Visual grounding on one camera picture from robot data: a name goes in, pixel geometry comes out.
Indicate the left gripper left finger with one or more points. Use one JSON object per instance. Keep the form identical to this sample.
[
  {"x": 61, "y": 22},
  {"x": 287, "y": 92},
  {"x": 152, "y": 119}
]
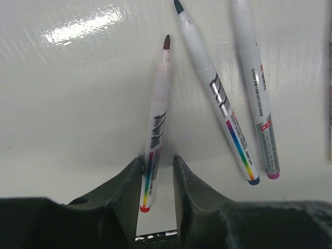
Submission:
[{"x": 106, "y": 217}]

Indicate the yellow marker pen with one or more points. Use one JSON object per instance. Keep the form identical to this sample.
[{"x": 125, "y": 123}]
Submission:
[{"x": 329, "y": 97}]

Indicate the purple marker pen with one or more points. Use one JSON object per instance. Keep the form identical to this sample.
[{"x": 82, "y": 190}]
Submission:
[{"x": 256, "y": 86}]

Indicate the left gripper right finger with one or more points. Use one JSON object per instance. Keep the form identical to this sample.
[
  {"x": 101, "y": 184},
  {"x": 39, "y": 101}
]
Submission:
[{"x": 207, "y": 219}]

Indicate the red marker pen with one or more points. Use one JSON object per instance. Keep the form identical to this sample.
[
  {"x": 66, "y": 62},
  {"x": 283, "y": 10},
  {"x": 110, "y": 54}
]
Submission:
[{"x": 156, "y": 122}]

